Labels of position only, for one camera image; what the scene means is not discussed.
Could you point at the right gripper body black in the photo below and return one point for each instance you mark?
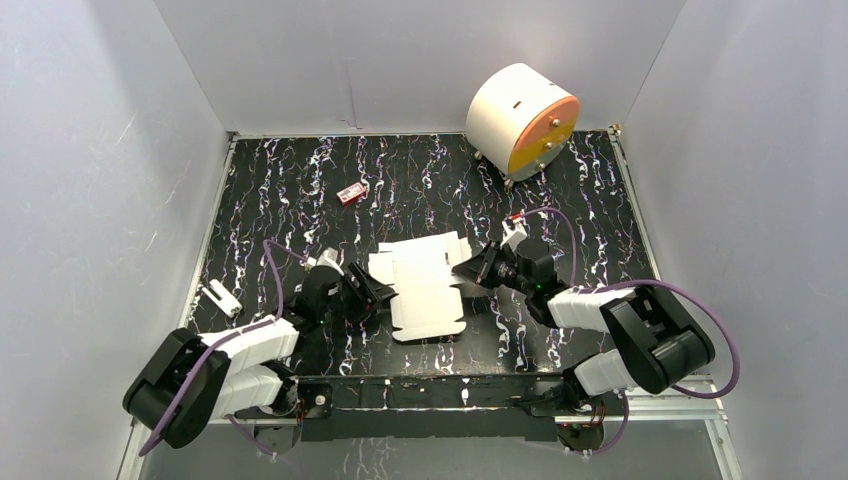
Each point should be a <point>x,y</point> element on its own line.
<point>505,271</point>

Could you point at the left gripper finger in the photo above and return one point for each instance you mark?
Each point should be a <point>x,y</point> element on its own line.
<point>370,292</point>
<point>356,306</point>

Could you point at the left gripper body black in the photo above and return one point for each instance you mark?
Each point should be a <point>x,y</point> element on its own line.
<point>361,287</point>

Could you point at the white cardboard box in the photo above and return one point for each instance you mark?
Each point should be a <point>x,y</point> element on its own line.
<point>428,302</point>

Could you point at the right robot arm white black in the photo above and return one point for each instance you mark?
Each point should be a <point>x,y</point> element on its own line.
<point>657,342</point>

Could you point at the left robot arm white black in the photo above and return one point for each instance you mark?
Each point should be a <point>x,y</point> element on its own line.
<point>193,378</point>

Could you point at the small red white packet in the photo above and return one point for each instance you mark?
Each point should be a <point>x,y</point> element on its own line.
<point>352,193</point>

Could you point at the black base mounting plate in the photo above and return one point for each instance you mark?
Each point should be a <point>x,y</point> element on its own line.
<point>534,407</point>

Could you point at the white cylindrical drum orange face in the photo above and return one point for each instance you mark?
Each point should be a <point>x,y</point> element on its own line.
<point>520,121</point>

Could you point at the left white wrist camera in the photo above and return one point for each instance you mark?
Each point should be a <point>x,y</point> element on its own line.
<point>328,258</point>

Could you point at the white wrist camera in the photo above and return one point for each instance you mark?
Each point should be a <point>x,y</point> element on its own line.
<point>328,258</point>
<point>514,231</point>

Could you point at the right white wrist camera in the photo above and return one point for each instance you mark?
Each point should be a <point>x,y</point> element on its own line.
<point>514,231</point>

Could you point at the small white plastic bracket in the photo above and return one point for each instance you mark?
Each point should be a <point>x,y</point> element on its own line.
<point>222,298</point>

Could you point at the aluminium frame rail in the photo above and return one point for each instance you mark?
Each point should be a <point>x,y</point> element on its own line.
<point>671,436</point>

